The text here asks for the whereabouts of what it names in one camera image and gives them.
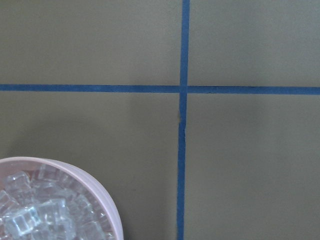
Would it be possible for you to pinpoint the pile of clear ice cubes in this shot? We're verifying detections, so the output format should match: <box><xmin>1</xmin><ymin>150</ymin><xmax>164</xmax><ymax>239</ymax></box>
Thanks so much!
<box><xmin>0</xmin><ymin>164</ymin><xmax>116</xmax><ymax>240</ymax></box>

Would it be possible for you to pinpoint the pink bowl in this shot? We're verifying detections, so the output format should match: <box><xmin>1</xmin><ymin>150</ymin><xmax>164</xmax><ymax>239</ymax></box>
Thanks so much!
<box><xmin>0</xmin><ymin>156</ymin><xmax>124</xmax><ymax>240</ymax></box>

